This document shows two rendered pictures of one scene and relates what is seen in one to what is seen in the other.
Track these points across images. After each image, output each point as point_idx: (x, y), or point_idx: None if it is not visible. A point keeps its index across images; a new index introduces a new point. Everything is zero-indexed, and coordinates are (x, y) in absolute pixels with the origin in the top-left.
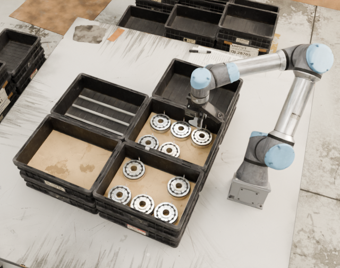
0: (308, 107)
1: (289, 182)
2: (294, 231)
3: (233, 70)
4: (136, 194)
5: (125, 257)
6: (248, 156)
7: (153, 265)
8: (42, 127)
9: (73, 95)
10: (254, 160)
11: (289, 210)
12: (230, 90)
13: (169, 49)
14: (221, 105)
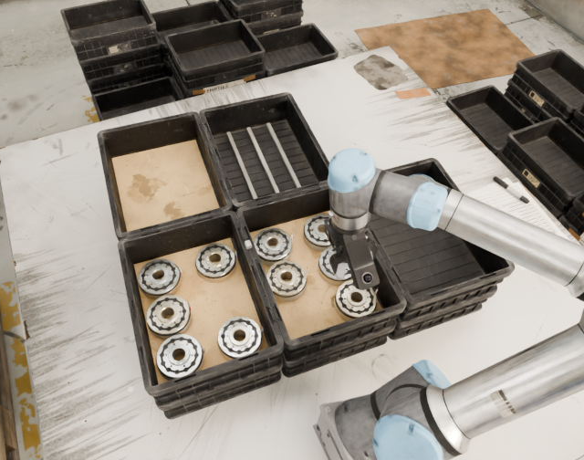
0: None
1: None
2: None
3: (426, 202)
4: (184, 296)
5: (105, 363)
6: (380, 392)
7: (119, 411)
8: (172, 121)
9: (256, 116)
10: (380, 411)
11: None
12: (485, 273)
13: (467, 156)
14: (444, 282)
